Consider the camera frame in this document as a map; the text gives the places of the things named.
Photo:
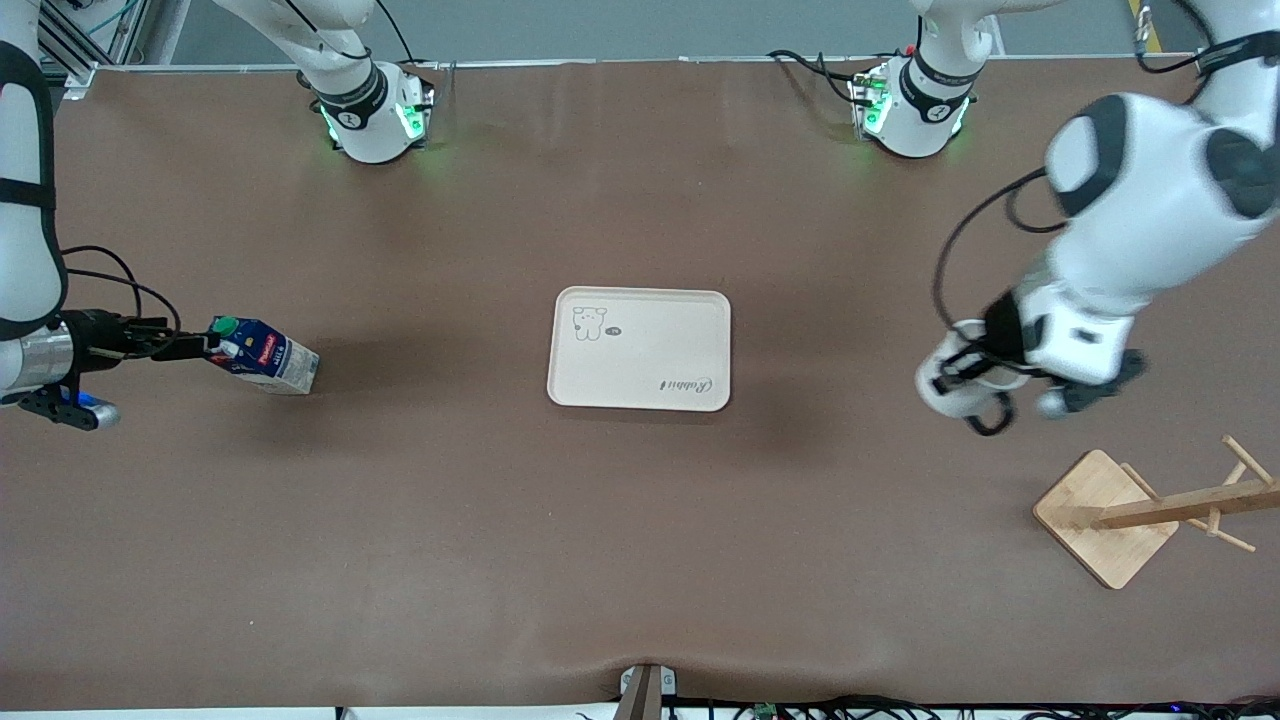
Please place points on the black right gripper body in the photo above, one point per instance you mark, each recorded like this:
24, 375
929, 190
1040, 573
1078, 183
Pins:
103, 333

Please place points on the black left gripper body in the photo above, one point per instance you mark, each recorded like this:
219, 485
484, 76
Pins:
1001, 327

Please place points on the white smiley face cup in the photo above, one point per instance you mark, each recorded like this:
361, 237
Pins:
945, 392

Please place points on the blue white milk carton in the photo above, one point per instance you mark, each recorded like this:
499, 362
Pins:
265, 360

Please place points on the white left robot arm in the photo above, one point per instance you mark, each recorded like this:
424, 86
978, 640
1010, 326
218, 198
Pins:
1130, 230

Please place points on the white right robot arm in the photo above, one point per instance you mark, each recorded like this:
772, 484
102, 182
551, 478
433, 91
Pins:
365, 130

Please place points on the wooden cup rack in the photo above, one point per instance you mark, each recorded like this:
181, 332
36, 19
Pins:
1100, 520

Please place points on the beige plastic tray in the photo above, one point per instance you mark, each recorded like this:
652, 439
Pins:
640, 350

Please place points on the small green circuit board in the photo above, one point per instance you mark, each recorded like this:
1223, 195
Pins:
767, 711

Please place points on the aluminium frame rail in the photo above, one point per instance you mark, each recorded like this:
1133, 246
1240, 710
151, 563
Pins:
100, 35

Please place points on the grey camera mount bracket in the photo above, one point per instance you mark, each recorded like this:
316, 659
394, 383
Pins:
645, 692

